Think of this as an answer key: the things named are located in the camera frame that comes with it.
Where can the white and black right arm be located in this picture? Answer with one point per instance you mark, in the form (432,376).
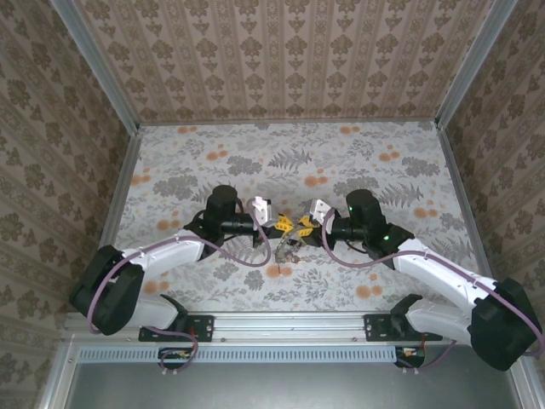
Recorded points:
(443,264)

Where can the aluminium table side rail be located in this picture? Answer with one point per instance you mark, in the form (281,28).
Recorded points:
(120,196)
(468,213)

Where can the aluminium frame post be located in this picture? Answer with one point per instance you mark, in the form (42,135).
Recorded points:
(472,59)
(98,64)

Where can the grey metal sheet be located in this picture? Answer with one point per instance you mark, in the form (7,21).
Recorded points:
(298,387)

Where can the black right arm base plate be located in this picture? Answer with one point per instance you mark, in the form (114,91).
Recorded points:
(379,327)

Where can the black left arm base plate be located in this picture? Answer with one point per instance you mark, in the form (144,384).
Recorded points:
(200,328)

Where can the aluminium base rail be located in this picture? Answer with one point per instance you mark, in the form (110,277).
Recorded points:
(289,326)

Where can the metal disc with keyrings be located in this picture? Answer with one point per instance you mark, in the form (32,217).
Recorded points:
(286,251)

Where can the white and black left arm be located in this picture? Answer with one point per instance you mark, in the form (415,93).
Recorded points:
(166,251)

